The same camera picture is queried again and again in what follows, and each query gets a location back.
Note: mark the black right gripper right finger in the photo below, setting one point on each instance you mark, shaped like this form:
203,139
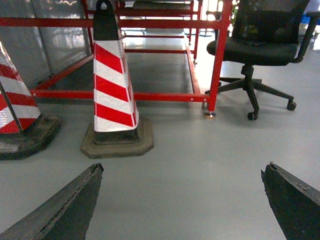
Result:
295,204

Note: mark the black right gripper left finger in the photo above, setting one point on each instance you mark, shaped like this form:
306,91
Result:
66,215

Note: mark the red white traffic cone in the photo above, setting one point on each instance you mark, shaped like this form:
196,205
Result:
117,129

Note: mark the red metal workbench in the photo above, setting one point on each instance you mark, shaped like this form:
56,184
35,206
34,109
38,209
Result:
39,53

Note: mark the black office chair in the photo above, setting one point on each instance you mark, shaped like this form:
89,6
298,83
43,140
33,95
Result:
267,33

